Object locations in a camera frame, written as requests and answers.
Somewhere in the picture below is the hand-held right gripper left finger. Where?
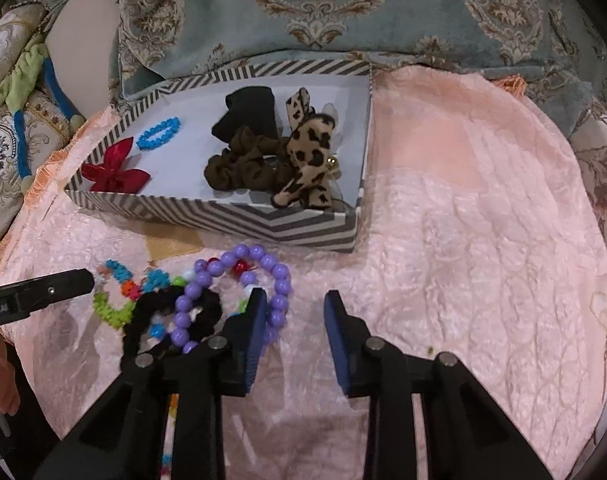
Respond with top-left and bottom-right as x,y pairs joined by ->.
33,289 -> 268,480

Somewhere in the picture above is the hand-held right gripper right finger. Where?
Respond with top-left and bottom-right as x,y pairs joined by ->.
325,289 -> 554,480

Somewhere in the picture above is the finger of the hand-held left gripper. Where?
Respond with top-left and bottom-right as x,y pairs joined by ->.
0,269 -> 95,333

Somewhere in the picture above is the multicoloured flower bead bracelet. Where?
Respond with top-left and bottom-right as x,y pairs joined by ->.
92,259 -> 184,331

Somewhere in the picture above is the black scrunchie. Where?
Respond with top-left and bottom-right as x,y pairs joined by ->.
120,287 -> 224,366

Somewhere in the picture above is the striped cardboard box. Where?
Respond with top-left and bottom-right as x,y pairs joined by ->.
63,59 -> 375,254

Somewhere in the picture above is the person's left hand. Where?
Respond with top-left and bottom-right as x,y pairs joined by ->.
0,337 -> 23,417

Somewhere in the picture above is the red fabric bow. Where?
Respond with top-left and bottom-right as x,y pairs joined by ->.
80,136 -> 151,194

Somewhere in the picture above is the floral embroidered cushion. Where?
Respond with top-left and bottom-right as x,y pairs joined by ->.
0,95 -> 84,248

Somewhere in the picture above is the brown scrunchie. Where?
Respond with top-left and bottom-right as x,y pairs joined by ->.
204,127 -> 289,193

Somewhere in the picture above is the leopard print hair bow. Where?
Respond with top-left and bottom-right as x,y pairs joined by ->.
270,87 -> 341,211

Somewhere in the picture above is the green and blue plush toy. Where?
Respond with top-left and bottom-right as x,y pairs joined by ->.
0,42 -> 86,181

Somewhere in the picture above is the black fabric hair band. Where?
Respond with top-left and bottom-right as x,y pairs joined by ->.
210,86 -> 279,143

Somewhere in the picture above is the floral bolster cushion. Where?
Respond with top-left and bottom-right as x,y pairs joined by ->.
0,4 -> 49,121

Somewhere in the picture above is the beige floral fabric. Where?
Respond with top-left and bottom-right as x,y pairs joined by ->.
568,100 -> 607,261

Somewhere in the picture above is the teal damask blanket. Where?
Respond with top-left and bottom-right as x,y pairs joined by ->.
103,0 -> 607,136

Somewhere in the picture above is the blue flower bead bracelet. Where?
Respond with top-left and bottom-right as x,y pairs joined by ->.
136,116 -> 181,151

